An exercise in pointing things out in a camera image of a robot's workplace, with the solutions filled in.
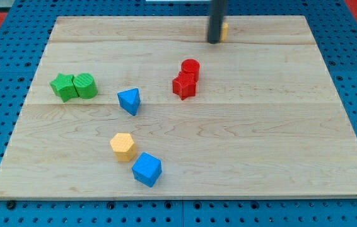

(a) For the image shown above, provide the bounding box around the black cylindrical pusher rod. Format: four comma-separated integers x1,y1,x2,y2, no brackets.
207,0,228,44

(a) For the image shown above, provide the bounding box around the yellow heart block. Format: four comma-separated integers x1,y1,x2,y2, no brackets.
220,22,228,42

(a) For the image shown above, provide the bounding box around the red cylinder block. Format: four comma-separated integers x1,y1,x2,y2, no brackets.
181,59,201,82

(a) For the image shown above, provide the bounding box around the red star block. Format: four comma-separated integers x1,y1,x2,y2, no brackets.
172,71,197,100

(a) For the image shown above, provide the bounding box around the blue triangle block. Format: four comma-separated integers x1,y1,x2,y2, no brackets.
117,88,141,116

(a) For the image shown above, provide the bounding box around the wooden board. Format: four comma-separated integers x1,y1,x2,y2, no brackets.
0,16,357,201

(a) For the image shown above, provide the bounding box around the green cylinder block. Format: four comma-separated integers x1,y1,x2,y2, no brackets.
73,73,98,99

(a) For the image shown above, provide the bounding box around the yellow hexagon block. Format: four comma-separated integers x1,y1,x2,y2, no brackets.
110,133,138,162

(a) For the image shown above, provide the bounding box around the green star block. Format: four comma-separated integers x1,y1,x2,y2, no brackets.
50,73,79,102

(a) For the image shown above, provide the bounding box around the blue cube block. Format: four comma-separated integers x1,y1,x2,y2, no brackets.
131,153,162,187

